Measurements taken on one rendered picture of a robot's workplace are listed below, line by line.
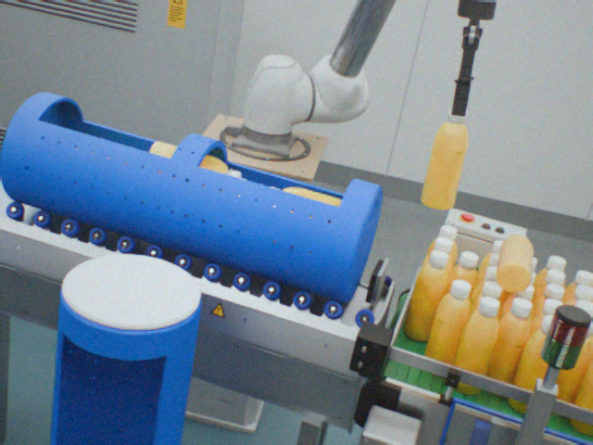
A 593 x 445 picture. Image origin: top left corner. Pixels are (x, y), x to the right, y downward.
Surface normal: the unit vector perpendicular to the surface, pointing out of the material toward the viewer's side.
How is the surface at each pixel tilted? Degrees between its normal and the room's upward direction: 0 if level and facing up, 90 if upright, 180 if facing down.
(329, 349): 70
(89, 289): 0
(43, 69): 90
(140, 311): 0
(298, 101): 87
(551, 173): 90
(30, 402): 0
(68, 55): 90
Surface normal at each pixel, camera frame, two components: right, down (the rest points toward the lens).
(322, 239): -0.22, 0.05
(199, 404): -0.17, 0.41
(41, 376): 0.17, -0.88
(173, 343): 0.71, 0.42
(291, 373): -0.33, 0.66
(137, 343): 0.23, 0.46
